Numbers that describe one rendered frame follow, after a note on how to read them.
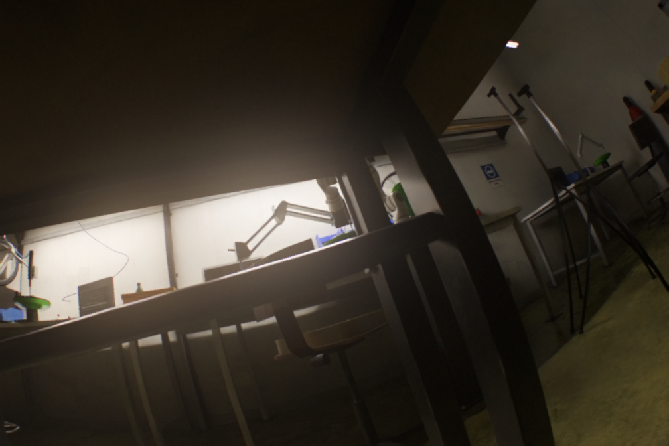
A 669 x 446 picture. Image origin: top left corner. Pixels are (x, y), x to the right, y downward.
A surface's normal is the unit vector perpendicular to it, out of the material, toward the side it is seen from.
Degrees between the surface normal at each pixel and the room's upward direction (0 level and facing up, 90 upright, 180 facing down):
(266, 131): 180
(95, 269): 90
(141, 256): 90
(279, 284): 108
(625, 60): 90
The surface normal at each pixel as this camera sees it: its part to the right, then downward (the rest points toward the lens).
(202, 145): 0.30, 0.86
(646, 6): -0.94, 0.21
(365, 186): 0.22, -0.48
